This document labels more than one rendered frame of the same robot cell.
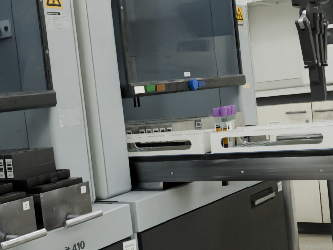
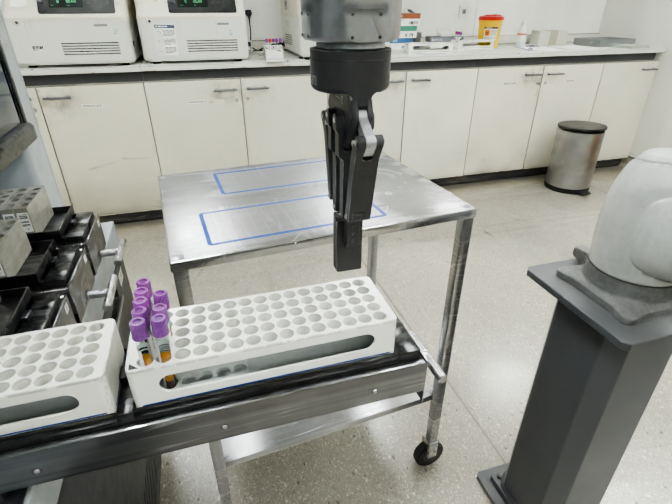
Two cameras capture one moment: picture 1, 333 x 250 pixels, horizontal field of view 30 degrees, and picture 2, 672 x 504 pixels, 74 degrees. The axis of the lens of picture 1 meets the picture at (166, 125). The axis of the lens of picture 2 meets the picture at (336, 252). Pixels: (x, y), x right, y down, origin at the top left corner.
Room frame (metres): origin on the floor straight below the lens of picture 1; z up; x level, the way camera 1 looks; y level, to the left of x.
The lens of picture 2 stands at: (1.04, 0.03, 1.19)
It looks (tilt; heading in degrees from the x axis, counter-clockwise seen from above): 29 degrees down; 309
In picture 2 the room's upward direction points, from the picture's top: straight up
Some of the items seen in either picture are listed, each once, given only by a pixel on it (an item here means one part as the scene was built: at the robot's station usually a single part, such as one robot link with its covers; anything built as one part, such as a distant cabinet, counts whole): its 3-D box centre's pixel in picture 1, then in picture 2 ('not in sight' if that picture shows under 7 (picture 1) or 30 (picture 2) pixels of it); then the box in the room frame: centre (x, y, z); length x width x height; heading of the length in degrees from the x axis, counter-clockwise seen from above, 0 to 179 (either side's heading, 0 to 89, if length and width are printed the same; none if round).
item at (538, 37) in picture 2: not in sight; (548, 37); (2.15, -4.04, 0.95); 0.25 x 0.11 x 0.10; 52
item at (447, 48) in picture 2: not in sight; (428, 48); (2.55, -2.81, 0.93); 0.30 x 0.10 x 0.06; 48
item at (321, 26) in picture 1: (315, 40); (344, 161); (1.32, -0.33, 1.04); 0.04 x 0.01 x 0.11; 55
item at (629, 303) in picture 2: not in sight; (620, 272); (1.07, -0.89, 0.73); 0.22 x 0.18 x 0.06; 146
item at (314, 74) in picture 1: (312, 71); (354, 228); (1.29, -0.31, 0.98); 0.03 x 0.01 x 0.05; 145
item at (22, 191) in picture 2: not in sight; (21, 212); (1.95, -0.19, 0.85); 0.12 x 0.02 x 0.06; 146
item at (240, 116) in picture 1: (233, 122); (35, 211); (1.94, -0.21, 0.85); 0.12 x 0.02 x 0.06; 145
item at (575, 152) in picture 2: not in sight; (574, 156); (1.65, -3.45, 0.23); 0.38 x 0.31 x 0.46; 146
